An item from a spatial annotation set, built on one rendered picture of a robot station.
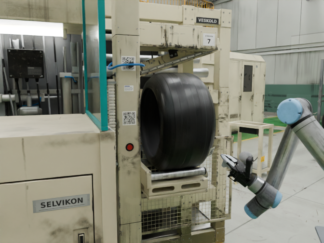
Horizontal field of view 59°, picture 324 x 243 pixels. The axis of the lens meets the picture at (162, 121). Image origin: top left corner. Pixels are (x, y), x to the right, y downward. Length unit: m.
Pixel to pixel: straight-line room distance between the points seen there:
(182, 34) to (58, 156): 1.33
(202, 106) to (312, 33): 12.05
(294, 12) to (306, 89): 3.28
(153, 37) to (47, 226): 1.32
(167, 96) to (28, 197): 0.85
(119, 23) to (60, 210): 1.00
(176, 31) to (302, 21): 11.90
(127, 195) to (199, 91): 0.70
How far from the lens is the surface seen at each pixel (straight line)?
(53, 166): 0.83
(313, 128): 1.44
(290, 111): 1.44
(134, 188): 1.64
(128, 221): 1.71
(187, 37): 1.95
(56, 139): 0.82
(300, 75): 13.39
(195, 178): 1.67
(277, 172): 1.70
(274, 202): 1.61
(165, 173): 1.59
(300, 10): 13.78
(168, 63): 2.02
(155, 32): 1.87
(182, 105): 1.43
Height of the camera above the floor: 1.40
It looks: 7 degrees down
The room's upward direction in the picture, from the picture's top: straight up
